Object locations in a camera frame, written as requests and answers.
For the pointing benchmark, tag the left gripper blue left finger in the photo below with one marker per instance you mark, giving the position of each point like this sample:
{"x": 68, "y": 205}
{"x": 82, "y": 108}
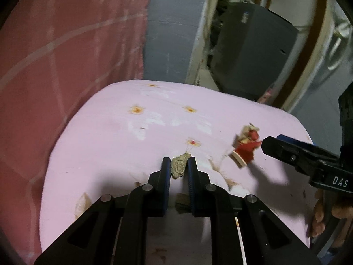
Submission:
{"x": 131, "y": 214}

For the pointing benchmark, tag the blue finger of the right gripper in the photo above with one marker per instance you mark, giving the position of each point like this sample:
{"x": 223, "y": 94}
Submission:
{"x": 292, "y": 141}
{"x": 316, "y": 163}

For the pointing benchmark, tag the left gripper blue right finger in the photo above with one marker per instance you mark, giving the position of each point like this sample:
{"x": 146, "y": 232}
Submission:
{"x": 235, "y": 233}

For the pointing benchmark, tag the red cardboard scrap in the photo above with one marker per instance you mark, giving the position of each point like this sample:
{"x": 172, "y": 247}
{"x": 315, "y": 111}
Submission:
{"x": 245, "y": 144}

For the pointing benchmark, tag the small beige scrap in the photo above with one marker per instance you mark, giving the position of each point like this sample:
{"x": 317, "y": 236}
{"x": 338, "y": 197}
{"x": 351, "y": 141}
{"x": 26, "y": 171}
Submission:
{"x": 178, "y": 165}

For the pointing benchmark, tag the person's right hand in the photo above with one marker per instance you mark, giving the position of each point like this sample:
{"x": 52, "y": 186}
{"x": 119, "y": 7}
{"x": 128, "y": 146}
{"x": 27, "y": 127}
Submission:
{"x": 322, "y": 211}

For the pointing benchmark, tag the pink floral table cloth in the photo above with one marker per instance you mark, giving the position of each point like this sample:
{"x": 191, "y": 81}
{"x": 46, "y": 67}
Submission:
{"x": 121, "y": 135}

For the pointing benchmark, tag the red checked counter cloth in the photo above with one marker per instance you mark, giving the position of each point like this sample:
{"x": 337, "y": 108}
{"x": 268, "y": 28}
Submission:
{"x": 55, "y": 55}

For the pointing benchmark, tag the wooden door frame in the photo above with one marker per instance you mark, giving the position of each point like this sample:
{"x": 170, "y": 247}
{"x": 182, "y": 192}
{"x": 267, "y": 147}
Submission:
{"x": 312, "y": 18}

